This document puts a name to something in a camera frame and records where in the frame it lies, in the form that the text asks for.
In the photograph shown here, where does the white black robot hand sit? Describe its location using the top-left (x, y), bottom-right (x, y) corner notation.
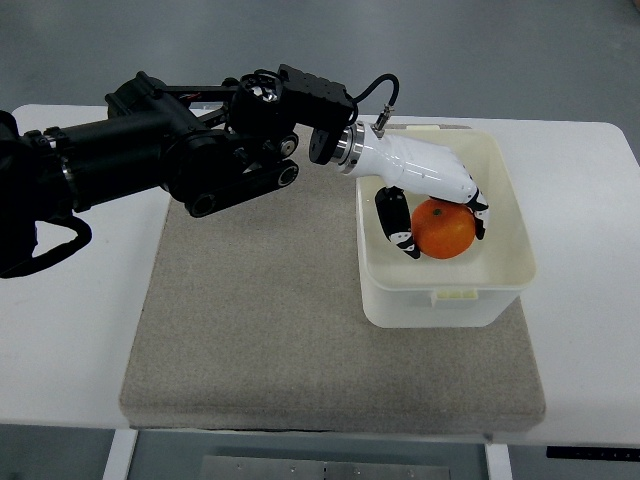
top-left (338, 122), bottom-right (489, 259)

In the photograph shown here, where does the orange fruit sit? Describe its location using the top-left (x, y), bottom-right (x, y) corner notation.
top-left (411, 199), bottom-right (475, 259)

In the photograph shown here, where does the white plastic box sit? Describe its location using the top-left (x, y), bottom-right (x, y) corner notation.
top-left (356, 125), bottom-right (536, 328)

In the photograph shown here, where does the grey foam mat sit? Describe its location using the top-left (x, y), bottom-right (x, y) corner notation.
top-left (118, 120), bottom-right (547, 433)

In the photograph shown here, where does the white right table leg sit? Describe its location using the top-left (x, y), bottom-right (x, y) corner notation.
top-left (484, 444), bottom-right (513, 480)

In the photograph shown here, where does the white table leg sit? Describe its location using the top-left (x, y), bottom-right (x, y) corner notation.
top-left (484, 444), bottom-right (513, 480)
top-left (102, 429), bottom-right (138, 480)

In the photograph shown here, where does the black table control panel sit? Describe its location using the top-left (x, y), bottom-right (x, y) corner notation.
top-left (546, 446), bottom-right (640, 462)

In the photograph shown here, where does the white left table leg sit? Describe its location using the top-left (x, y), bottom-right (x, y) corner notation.
top-left (102, 429), bottom-right (138, 480)

